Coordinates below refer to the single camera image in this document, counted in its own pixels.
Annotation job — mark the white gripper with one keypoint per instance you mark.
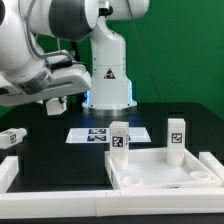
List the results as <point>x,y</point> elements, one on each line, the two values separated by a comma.
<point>62,82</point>

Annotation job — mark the white square table top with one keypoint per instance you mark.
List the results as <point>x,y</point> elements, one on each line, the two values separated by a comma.
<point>148,169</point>

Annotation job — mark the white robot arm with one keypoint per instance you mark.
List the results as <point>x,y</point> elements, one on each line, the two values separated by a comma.
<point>28,74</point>

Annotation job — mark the white sheet with fiducial markers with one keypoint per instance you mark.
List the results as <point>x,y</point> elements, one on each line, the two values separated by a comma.
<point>102,135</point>

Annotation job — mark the white left obstacle bar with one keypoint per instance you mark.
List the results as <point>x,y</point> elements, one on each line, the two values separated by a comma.
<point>8,171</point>

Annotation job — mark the white obstacle bar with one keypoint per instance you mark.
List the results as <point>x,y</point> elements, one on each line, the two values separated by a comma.
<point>8,171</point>
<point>210,161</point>
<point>110,203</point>

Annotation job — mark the white right obstacle bar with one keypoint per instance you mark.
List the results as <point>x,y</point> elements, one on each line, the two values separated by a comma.
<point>210,161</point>

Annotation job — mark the white front obstacle bar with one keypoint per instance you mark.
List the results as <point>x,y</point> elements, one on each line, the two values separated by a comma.
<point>110,203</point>

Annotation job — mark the camera on robot top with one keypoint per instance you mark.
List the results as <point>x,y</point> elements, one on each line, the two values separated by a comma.
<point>105,8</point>

